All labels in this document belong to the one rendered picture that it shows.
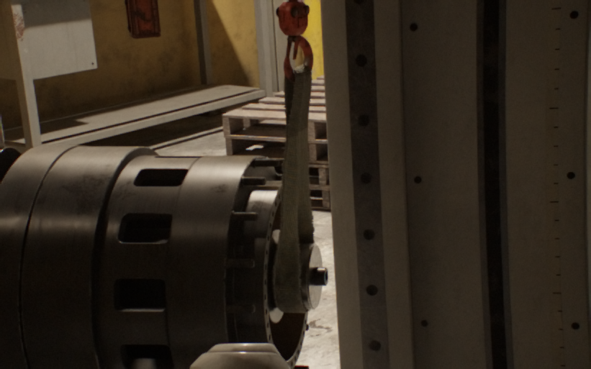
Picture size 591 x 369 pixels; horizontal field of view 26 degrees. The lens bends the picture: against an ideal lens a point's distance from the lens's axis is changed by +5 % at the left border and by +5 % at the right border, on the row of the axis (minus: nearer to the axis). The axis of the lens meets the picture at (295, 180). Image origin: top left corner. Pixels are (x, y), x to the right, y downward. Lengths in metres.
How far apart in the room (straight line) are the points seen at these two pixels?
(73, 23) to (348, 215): 6.12
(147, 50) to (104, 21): 0.41
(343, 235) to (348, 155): 0.09
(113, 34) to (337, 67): 7.17
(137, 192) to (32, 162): 0.25
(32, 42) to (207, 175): 4.71
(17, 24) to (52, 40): 0.30
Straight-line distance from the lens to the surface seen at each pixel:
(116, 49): 8.46
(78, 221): 2.54
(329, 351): 4.52
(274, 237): 2.64
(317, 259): 2.66
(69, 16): 7.38
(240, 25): 9.30
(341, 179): 1.32
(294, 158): 2.53
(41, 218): 2.58
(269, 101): 6.65
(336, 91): 1.30
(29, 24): 7.21
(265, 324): 2.50
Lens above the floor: 1.70
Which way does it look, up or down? 14 degrees down
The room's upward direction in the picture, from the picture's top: 4 degrees counter-clockwise
